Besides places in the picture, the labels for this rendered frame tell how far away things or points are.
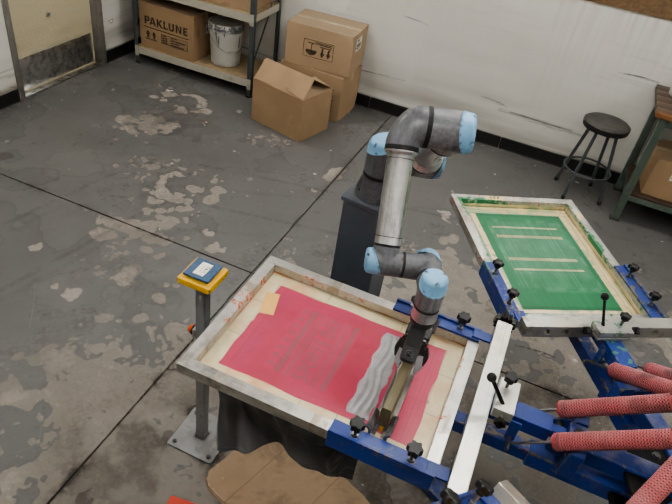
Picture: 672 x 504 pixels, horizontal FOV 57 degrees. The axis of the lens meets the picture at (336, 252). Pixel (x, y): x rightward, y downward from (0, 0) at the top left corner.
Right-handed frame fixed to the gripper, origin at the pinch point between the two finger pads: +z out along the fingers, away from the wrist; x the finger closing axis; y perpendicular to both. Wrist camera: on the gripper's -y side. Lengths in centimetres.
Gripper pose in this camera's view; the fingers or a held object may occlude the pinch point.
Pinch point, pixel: (406, 369)
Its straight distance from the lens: 188.2
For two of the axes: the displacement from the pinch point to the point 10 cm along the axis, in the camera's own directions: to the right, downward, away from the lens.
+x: -9.1, -3.4, 2.3
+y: 3.9, -5.3, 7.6
